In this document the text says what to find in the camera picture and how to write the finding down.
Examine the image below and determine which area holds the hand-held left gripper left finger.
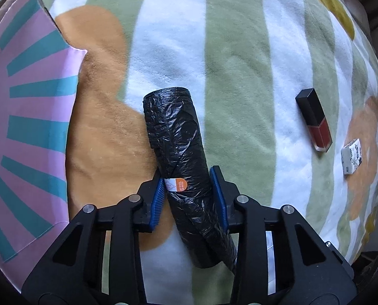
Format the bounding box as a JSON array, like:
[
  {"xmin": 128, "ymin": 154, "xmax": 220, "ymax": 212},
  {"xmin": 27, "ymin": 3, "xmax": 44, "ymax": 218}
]
[{"xmin": 21, "ymin": 171, "xmax": 165, "ymax": 305}]

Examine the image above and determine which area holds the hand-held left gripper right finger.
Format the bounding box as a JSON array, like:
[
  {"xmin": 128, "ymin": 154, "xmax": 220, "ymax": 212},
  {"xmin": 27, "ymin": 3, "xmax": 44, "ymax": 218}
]
[{"xmin": 209, "ymin": 166, "xmax": 358, "ymax": 305}]

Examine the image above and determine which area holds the black garbage bag roll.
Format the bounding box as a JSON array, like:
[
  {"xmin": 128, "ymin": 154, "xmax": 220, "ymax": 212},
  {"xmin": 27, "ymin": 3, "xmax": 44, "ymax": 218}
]
[{"xmin": 143, "ymin": 87, "xmax": 239, "ymax": 269}]

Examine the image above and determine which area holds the cardboard box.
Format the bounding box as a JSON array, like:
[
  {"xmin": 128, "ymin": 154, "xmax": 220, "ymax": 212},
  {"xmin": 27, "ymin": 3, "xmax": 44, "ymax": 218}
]
[{"xmin": 0, "ymin": 0, "xmax": 88, "ymax": 265}]

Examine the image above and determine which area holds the red bottle with black cap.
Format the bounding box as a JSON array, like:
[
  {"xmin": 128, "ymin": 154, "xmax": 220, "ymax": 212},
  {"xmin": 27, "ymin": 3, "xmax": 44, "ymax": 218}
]
[{"xmin": 295, "ymin": 88, "xmax": 333, "ymax": 152}]

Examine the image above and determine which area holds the striped flower blanket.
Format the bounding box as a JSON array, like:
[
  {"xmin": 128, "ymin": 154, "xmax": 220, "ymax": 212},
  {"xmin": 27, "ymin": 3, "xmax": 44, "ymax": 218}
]
[{"xmin": 27, "ymin": 0, "xmax": 378, "ymax": 305}]

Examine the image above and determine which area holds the small white patterned box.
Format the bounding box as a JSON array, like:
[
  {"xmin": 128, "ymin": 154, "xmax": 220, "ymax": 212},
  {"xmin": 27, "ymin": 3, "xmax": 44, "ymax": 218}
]
[{"xmin": 340, "ymin": 138, "xmax": 364, "ymax": 175}]

